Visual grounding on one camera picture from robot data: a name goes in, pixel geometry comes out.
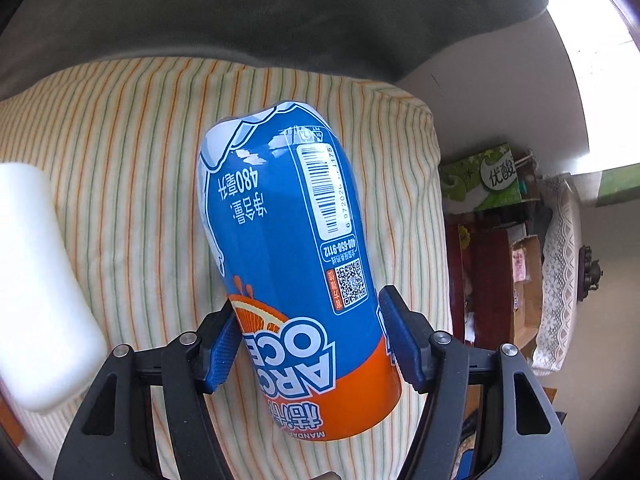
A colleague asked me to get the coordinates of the white lace cloth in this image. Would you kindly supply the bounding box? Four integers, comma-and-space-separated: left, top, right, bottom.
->
530, 174, 582, 376

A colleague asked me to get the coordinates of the white plastic cup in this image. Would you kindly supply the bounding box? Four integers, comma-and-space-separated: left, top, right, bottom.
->
1, 162, 107, 414

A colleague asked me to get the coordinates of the striped seat cushion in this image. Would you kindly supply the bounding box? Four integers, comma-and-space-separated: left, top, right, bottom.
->
0, 55, 454, 480

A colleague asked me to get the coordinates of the blue orange Arctic Ocean cup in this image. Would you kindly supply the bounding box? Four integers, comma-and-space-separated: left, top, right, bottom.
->
196, 101, 401, 441

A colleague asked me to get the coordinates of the dark grey back cushion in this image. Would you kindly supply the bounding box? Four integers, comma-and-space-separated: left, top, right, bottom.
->
1, 0, 549, 97

